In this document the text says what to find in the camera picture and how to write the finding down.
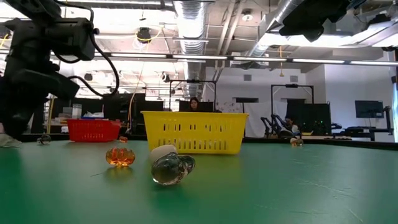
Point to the clear plastic container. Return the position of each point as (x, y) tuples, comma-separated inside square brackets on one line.
[(76, 110)]

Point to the black partition panel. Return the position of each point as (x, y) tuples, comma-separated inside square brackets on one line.
[(314, 115)]

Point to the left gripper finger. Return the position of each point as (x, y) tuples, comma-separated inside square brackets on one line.
[(29, 115), (6, 118)]

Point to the white plastic skull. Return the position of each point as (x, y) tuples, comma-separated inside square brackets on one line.
[(7, 141), (161, 151), (293, 141)]

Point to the black metal stand frame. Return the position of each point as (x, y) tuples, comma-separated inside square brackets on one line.
[(292, 85), (192, 81)]

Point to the yellow plastic basket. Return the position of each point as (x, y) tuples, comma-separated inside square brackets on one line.
[(196, 130)]

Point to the silver ventilation duct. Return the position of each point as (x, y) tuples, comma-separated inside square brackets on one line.
[(191, 25), (273, 12)]

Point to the black wall monitor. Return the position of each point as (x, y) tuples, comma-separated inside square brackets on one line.
[(369, 109)]

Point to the ceiling light rail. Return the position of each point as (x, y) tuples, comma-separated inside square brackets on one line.
[(261, 59)]

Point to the red plastic basket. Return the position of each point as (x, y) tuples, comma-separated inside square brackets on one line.
[(93, 130)]

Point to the black background robot arms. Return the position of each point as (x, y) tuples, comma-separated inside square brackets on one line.
[(268, 124)]

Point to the person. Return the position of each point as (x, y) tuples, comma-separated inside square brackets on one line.
[(194, 104), (290, 123)]

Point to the round ceiling fixture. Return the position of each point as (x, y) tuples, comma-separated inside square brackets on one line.
[(247, 15)]

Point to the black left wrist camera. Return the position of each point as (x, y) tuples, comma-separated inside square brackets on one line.
[(71, 39)]

